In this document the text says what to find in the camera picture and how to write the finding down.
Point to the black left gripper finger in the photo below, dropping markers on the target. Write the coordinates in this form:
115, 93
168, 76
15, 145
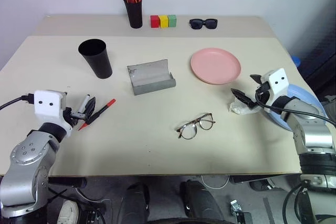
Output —
90, 106
92, 119

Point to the green block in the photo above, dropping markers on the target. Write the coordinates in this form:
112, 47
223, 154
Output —
172, 21

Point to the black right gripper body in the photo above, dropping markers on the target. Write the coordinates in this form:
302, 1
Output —
264, 94

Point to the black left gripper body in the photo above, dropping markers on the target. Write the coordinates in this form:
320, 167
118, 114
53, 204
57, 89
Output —
71, 118

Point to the grey open glasses case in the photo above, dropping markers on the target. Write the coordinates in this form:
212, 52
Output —
151, 77

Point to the tortoiseshell eyeglasses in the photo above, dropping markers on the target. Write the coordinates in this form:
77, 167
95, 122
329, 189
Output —
189, 130

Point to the light blue plate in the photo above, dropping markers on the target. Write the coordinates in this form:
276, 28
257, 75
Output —
302, 93

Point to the red and black pen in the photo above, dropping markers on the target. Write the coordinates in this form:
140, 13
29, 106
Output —
103, 111

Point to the yellow block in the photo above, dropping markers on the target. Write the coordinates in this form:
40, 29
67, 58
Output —
163, 22

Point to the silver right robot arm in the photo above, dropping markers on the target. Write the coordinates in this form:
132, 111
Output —
312, 132

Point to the black pen holder cup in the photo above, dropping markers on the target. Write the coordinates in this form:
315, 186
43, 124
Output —
135, 14

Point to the dark shoe with white sole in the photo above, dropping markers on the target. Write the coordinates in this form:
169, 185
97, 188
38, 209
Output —
262, 185

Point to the pink plate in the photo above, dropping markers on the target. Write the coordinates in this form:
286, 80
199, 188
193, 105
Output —
215, 65

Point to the red block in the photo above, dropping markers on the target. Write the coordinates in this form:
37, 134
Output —
155, 22

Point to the dark rounded shape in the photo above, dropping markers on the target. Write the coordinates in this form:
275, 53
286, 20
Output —
200, 200
135, 203

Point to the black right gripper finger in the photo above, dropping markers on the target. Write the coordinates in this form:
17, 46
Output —
256, 78
242, 97

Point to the empty black cup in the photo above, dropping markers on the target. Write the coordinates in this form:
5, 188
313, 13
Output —
97, 58

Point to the blue round object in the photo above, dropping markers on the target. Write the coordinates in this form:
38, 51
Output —
296, 61

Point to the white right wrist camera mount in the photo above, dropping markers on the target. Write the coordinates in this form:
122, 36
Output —
278, 82

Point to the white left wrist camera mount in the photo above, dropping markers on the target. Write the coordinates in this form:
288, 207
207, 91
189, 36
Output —
48, 108

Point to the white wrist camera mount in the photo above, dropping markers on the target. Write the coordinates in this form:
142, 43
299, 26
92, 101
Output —
278, 82
48, 108

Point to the metal caster wheel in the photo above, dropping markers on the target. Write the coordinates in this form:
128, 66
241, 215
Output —
236, 207

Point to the black sunglasses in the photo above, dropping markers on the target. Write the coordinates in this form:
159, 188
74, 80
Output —
195, 23

